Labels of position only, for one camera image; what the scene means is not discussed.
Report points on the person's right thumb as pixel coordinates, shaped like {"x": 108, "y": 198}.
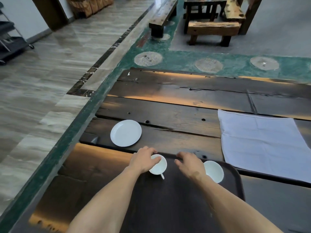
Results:
{"x": 178, "y": 163}

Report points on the person's left forearm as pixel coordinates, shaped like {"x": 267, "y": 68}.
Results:
{"x": 104, "y": 203}

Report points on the dark brown wooden pillar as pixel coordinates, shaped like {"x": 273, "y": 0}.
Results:
{"x": 49, "y": 12}

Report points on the white cloth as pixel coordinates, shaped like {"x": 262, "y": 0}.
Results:
{"x": 264, "y": 145}

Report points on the black wheeled cart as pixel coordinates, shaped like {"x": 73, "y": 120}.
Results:
{"x": 12, "y": 43}

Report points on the row of carved wooden blocks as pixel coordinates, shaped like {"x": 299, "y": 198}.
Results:
{"x": 90, "y": 6}

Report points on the person's right forearm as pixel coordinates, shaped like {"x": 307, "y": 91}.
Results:
{"x": 230, "y": 206}

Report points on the dark brown serving tray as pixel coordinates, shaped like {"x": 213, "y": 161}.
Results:
{"x": 175, "y": 206}

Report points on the dark wooden post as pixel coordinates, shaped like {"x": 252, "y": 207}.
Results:
{"x": 250, "y": 14}

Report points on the person's left hand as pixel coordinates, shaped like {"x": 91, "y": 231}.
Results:
{"x": 142, "y": 160}

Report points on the dark wooden table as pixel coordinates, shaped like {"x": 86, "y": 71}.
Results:
{"x": 203, "y": 8}

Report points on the person's right hand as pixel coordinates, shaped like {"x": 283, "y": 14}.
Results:
{"x": 192, "y": 166}

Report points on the white bowl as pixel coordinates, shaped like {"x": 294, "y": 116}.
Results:
{"x": 215, "y": 171}

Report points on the white round plate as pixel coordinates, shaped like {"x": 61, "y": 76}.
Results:
{"x": 125, "y": 132}

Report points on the weathered light wooden bench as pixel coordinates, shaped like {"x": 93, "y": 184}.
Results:
{"x": 233, "y": 9}

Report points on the long dark wooden bench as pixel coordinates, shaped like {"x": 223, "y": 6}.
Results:
{"x": 164, "y": 14}

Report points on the short rustic wooden bench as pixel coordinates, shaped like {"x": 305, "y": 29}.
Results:
{"x": 213, "y": 28}

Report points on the person's left thumb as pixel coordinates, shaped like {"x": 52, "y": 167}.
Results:
{"x": 156, "y": 161}

